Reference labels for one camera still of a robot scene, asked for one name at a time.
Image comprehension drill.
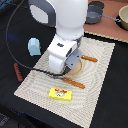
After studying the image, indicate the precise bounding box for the fork with orange handle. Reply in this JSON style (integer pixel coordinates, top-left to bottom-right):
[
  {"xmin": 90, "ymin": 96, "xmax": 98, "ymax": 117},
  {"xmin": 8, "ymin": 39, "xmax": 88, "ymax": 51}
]
[{"xmin": 63, "ymin": 78, "xmax": 85, "ymax": 89}]

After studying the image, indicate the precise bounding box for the brown sausage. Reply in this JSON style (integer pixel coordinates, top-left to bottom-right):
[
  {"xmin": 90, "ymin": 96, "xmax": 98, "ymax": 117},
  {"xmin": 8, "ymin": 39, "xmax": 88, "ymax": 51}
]
[{"xmin": 14, "ymin": 63, "xmax": 23, "ymax": 82}]

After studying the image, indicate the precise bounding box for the round tan plate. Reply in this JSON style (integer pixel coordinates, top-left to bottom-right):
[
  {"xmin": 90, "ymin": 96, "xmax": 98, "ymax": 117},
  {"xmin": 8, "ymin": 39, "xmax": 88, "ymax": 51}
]
[{"xmin": 67, "ymin": 60, "xmax": 83, "ymax": 77}]

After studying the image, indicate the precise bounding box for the knife with orange handle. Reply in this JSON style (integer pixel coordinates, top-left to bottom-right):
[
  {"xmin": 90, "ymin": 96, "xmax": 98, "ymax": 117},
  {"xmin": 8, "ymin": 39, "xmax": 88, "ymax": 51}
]
[{"xmin": 81, "ymin": 55, "xmax": 98, "ymax": 62}]

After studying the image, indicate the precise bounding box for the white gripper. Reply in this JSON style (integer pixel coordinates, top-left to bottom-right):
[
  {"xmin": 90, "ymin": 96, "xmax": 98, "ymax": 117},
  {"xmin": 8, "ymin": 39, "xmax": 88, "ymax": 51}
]
[{"xmin": 48, "ymin": 36, "xmax": 82, "ymax": 73}]

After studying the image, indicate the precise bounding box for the tan wooden bowl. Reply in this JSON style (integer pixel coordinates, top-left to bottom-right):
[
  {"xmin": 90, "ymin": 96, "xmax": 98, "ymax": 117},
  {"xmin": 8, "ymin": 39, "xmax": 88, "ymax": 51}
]
[{"xmin": 119, "ymin": 5, "xmax": 128, "ymax": 30}]

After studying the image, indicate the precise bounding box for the grey saucepan with handle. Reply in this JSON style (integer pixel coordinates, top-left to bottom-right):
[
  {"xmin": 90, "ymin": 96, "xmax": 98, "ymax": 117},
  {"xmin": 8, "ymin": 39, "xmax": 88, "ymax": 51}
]
[{"xmin": 86, "ymin": 1, "xmax": 120, "ymax": 24}]

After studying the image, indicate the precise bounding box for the light blue milk carton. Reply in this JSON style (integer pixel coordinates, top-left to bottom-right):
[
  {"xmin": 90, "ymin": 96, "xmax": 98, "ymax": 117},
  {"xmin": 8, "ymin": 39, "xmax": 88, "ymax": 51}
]
[{"xmin": 28, "ymin": 38, "xmax": 41, "ymax": 56}]

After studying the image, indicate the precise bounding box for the yellow butter box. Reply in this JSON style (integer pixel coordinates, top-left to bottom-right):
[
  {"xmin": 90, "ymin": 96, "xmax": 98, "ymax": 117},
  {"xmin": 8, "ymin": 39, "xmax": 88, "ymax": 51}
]
[{"xmin": 49, "ymin": 88, "xmax": 72, "ymax": 101}]

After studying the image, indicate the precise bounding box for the beige woven placemat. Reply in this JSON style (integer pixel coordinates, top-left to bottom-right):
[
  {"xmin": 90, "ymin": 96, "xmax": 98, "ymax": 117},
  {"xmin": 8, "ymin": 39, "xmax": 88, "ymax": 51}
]
[{"xmin": 14, "ymin": 37, "xmax": 115, "ymax": 128}]

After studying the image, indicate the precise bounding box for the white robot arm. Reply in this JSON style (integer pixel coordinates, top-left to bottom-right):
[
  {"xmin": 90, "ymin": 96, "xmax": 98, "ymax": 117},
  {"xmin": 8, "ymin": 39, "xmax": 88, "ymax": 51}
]
[{"xmin": 29, "ymin": 0, "xmax": 88, "ymax": 74}]

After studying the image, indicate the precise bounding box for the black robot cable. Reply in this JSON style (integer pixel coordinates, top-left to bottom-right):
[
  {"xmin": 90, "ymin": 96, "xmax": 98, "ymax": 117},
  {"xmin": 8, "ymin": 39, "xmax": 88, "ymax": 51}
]
[{"xmin": 5, "ymin": 0, "xmax": 73, "ymax": 80}]

